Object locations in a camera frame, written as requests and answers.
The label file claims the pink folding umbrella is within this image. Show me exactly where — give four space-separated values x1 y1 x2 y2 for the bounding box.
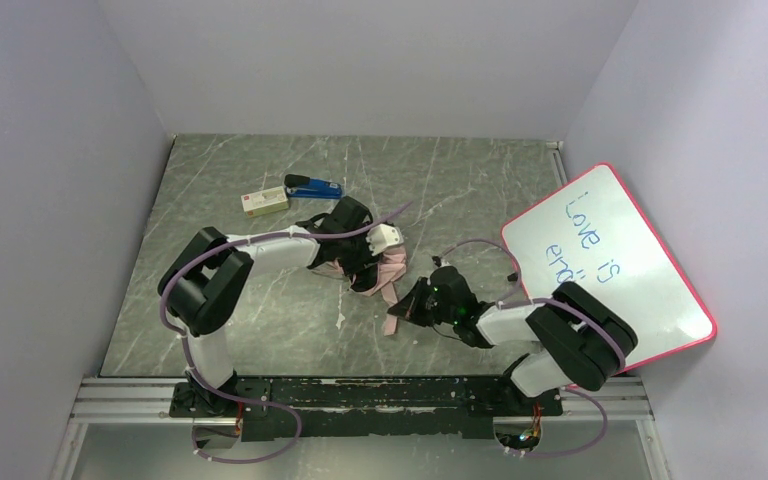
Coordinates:
327 243 408 337

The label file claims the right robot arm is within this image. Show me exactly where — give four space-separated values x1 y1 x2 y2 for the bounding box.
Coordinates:
388 265 639 398

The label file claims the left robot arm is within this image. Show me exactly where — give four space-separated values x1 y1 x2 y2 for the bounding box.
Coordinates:
157 196 402 414

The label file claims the blue black stapler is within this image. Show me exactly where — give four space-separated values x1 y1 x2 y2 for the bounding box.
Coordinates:
284 174 344 200

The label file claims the small white box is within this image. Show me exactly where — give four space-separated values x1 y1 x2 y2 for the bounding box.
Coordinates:
241 186 289 217

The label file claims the red framed whiteboard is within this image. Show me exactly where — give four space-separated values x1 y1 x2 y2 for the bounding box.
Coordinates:
500 163 718 369

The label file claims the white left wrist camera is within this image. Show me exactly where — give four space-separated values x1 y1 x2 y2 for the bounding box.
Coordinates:
365 223 404 256

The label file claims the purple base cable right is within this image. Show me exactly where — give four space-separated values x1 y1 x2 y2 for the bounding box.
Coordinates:
503 387 609 460

